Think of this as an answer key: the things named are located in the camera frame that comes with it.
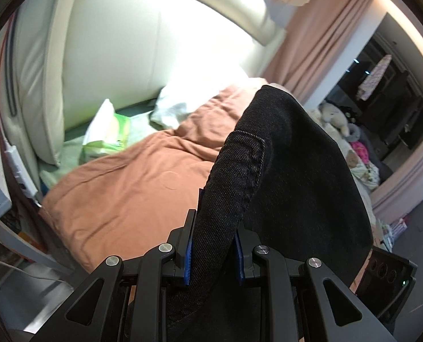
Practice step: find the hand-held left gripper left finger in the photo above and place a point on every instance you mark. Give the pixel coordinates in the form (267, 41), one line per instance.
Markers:
(188, 263)

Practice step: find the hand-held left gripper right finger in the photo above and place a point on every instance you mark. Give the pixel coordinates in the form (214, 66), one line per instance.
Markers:
(239, 256)

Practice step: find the black pants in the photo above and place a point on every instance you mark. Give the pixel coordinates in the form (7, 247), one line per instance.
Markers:
(297, 171)

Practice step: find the orange blanket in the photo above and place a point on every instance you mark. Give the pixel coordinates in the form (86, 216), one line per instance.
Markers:
(125, 192)

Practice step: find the bear print pillow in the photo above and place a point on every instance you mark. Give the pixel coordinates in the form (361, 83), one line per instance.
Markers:
(366, 172)

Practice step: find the pink curtain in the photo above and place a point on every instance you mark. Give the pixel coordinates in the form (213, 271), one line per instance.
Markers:
(322, 42)
(411, 171)

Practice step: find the pink plush toy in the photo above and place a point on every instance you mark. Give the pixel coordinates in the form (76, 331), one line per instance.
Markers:
(360, 151)

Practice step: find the grey plush elephant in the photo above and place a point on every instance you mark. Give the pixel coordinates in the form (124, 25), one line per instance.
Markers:
(354, 132)

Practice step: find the green tissue pack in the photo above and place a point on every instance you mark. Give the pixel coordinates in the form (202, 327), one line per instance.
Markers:
(108, 131)

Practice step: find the white pillow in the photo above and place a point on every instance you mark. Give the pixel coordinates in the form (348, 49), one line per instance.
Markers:
(172, 108)

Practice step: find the beige plush toy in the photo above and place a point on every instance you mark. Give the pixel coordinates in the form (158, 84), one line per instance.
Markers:
(334, 117)

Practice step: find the dark hanging coat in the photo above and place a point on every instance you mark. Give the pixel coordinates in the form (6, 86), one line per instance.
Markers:
(407, 110)

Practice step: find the white power strip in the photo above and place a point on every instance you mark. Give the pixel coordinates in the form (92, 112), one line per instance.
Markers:
(20, 171)

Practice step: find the floral hanging garment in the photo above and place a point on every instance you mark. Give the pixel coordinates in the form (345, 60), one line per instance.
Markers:
(373, 78)

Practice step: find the cream padded headboard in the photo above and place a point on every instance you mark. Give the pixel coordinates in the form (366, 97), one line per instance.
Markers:
(125, 42)

